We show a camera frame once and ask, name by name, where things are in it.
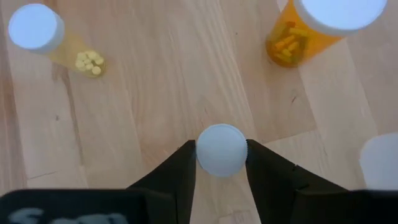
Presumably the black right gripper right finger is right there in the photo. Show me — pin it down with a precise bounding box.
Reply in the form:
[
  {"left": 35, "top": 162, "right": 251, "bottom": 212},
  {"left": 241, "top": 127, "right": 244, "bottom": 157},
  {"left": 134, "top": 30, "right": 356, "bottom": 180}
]
[{"left": 245, "top": 138, "right": 398, "bottom": 224}]

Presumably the small pale blue pill bottle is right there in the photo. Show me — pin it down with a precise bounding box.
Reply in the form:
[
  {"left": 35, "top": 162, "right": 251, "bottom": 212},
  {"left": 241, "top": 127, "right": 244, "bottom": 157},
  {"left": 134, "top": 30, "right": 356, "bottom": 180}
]
[{"left": 195, "top": 123, "right": 249, "bottom": 178}]

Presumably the small yellow pill bottle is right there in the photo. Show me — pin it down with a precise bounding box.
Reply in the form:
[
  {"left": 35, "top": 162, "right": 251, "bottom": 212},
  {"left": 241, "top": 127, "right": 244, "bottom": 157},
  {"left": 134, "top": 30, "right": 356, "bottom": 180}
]
[{"left": 7, "top": 2, "right": 106, "bottom": 78}]

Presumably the white bottle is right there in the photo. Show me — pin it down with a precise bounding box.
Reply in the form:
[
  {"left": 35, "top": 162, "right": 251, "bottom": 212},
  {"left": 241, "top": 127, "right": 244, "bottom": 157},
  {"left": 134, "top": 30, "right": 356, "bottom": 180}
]
[{"left": 265, "top": 0, "right": 389, "bottom": 68}]

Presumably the clear plastic bin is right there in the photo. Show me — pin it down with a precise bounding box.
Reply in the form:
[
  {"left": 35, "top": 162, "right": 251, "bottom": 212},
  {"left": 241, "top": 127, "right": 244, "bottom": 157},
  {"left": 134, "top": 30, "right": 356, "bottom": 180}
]
[{"left": 359, "top": 132, "right": 398, "bottom": 191}]

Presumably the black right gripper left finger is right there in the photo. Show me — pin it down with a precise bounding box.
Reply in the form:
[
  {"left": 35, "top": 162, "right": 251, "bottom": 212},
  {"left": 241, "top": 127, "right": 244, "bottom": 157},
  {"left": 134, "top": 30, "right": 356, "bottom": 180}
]
[{"left": 0, "top": 139, "right": 198, "bottom": 224}]

